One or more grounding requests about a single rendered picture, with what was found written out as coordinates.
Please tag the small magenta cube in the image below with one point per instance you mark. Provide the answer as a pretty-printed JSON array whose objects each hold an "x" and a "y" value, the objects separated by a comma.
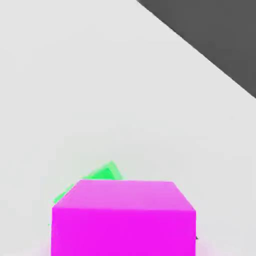
[{"x": 124, "y": 224}]

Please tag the small green cube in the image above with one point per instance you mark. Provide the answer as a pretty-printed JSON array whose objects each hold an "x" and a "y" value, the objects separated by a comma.
[{"x": 104, "y": 173}]

